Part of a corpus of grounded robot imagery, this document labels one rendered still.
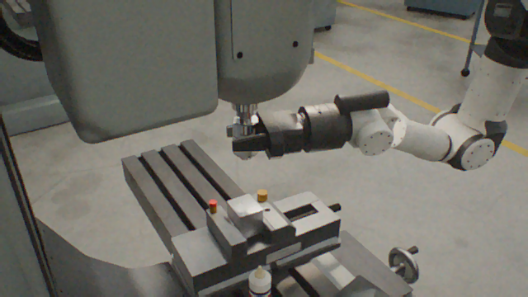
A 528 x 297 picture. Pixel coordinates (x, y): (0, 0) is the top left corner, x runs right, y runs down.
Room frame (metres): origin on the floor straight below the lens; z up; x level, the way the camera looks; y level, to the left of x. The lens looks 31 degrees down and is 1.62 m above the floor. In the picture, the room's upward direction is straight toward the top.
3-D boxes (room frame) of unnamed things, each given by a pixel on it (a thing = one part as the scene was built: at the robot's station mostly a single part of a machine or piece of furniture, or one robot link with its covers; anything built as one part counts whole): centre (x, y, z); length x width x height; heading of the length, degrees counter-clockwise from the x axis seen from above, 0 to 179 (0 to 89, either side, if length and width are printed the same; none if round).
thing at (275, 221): (0.75, -0.02, 1.01); 0.12 x 0.06 x 0.04; 29
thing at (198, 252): (0.74, 0.01, 0.97); 0.35 x 0.15 x 0.11; 119
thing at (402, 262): (0.98, -0.40, 0.62); 0.16 x 0.12 x 0.12; 121
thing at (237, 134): (0.72, 0.03, 1.22); 0.05 x 0.05 x 0.06
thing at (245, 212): (0.72, 0.03, 1.03); 0.06 x 0.05 x 0.06; 29
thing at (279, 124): (0.74, -0.06, 1.22); 0.13 x 0.12 x 0.10; 14
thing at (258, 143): (0.69, 0.02, 1.22); 0.06 x 0.02 x 0.03; 104
